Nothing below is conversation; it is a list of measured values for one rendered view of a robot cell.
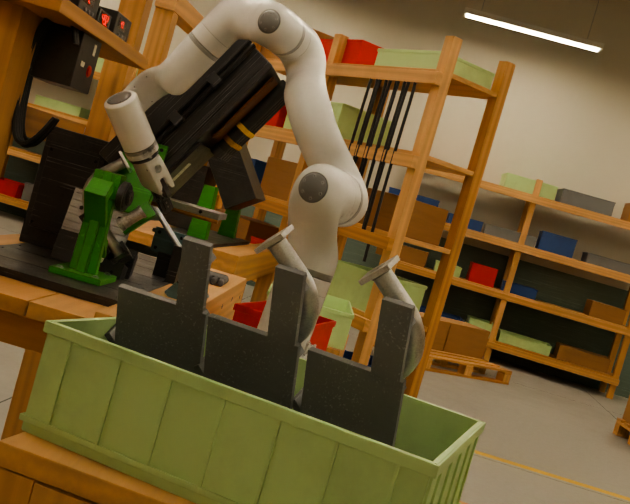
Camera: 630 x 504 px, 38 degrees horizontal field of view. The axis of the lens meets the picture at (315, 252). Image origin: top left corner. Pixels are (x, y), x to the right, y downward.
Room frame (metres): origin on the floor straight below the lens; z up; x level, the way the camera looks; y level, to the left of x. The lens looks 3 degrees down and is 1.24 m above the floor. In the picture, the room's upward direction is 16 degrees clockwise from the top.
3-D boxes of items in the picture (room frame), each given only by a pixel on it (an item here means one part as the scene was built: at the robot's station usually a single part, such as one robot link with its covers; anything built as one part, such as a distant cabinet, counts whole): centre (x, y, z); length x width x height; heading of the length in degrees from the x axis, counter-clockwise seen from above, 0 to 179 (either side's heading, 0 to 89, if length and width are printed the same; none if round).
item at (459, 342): (9.30, -1.53, 0.22); 1.20 x 0.80 x 0.44; 125
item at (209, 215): (2.71, 0.48, 1.11); 0.39 x 0.16 x 0.03; 88
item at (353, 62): (6.09, 0.09, 1.19); 2.30 x 0.55 x 2.39; 36
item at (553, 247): (10.98, -2.21, 1.12); 3.16 x 0.54 x 2.24; 85
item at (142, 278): (2.64, 0.58, 0.89); 1.10 x 0.42 x 0.02; 178
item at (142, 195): (2.56, 0.52, 1.17); 0.13 x 0.12 x 0.20; 178
